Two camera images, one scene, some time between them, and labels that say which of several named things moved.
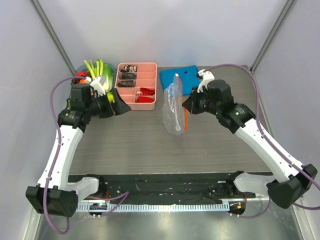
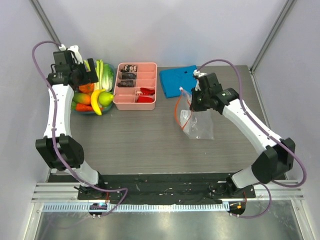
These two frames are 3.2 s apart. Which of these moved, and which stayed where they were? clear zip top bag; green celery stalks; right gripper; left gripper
Moved: left gripper; clear zip top bag
Stayed: right gripper; green celery stalks
